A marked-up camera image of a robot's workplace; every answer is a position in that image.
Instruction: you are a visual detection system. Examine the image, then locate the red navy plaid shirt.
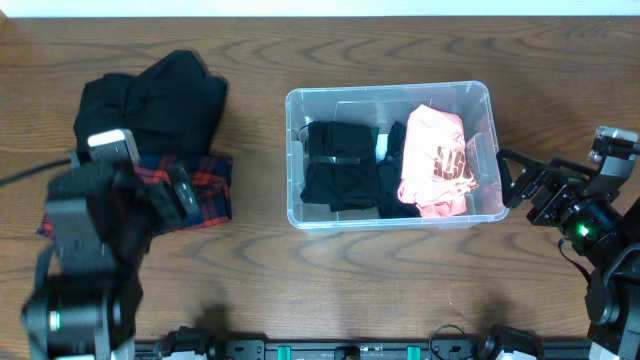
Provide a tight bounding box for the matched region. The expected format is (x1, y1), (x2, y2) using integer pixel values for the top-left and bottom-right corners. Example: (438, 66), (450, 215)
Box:
(38, 154), (233, 248)

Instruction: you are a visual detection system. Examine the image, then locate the pink printed shirt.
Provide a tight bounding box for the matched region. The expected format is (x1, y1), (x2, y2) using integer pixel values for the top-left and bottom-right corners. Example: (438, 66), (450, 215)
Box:
(397, 105), (477, 218)

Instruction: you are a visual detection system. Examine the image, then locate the large black hoodie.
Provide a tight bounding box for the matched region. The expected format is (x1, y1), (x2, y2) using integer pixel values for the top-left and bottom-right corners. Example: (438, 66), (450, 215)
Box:
(73, 50), (228, 154)

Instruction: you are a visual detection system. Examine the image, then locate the clear plastic storage bin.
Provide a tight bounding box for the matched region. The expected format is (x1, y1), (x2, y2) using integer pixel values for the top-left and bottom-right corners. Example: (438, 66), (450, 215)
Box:
(285, 81), (509, 233)

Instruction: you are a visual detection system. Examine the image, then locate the green garment with ribbon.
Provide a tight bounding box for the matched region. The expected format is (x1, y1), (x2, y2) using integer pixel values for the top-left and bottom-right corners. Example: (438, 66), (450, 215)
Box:
(370, 127), (379, 151)

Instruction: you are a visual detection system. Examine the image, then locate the black garment with tape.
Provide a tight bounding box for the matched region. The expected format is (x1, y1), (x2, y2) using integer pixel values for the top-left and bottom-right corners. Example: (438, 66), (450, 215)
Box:
(300, 121), (380, 212)

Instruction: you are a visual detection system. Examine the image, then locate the dark navy garment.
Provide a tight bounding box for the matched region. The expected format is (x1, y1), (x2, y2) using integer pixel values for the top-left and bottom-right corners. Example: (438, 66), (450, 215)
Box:
(378, 122), (420, 219)

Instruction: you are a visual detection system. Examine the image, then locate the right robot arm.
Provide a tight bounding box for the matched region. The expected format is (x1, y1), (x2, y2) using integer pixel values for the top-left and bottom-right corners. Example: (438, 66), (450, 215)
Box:
(496, 144), (639, 359)

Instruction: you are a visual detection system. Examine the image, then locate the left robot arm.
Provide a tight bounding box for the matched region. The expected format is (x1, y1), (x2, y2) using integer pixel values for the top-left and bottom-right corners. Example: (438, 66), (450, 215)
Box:
(21, 161), (200, 359)

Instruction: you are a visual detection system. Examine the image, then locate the black mounting rail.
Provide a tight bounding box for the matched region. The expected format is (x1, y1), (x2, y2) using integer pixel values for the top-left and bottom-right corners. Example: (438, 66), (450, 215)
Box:
(130, 325), (591, 360)

